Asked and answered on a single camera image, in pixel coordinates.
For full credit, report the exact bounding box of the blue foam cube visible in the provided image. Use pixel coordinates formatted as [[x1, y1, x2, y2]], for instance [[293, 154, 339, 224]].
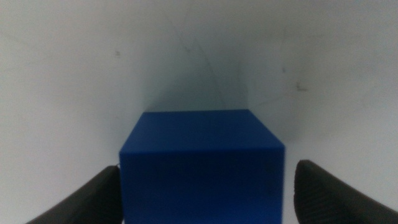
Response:
[[119, 109, 286, 224]]

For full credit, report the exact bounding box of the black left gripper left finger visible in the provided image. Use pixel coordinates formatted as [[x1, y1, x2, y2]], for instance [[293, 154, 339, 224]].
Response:
[[26, 165, 124, 224]]

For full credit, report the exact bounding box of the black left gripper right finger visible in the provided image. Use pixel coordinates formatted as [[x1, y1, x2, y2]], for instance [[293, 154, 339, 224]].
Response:
[[293, 159, 398, 224]]

